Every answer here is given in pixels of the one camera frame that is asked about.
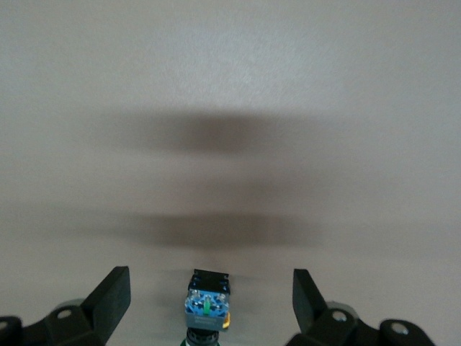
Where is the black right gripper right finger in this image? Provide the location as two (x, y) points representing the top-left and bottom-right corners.
(290, 268), (437, 346)

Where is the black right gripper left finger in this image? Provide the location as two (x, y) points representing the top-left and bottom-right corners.
(0, 265), (131, 346)

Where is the green push button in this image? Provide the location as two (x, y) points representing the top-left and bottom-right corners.
(182, 268), (232, 346)

